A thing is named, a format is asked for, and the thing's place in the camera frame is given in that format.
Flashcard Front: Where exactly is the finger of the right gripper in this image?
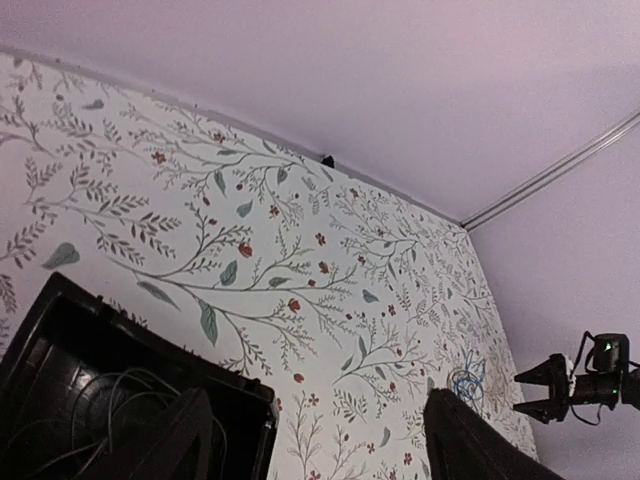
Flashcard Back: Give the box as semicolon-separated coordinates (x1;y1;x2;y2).
514;362;552;386
513;399;555;424

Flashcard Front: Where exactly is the floral table mat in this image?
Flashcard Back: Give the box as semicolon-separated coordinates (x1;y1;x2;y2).
1;54;536;479

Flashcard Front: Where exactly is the blue cable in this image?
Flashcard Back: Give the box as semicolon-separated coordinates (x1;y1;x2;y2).
447;349;489;416

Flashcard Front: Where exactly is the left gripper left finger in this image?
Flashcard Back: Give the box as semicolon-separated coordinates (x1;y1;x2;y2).
78;388;213;479

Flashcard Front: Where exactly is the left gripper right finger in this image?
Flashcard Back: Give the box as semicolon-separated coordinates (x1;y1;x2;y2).
423;389;562;480

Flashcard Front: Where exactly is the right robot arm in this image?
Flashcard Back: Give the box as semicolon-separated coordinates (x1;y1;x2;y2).
513;331;639;426

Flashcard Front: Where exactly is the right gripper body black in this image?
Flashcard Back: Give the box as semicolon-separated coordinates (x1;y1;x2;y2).
547;354;630;422

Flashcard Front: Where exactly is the right aluminium corner post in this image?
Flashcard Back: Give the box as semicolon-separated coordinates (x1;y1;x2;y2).
460;108;639;232

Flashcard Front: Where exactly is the black compartment tray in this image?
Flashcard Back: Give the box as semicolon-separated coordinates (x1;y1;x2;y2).
1;273;278;479

